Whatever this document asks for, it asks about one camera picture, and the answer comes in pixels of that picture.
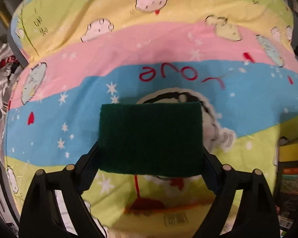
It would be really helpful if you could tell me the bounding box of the green yellow scrub sponge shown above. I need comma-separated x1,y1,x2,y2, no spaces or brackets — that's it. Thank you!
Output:
98,103,204,178

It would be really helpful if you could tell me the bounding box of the black gold tea tin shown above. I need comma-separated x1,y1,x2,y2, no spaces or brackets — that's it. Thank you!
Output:
273,136,298,232

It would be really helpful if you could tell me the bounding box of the pile of clothes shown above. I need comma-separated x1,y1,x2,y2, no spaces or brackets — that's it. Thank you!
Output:
0,35,23,130

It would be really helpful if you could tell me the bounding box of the colourful cartoon bedsheet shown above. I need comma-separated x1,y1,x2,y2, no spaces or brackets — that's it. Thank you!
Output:
4,0,298,237

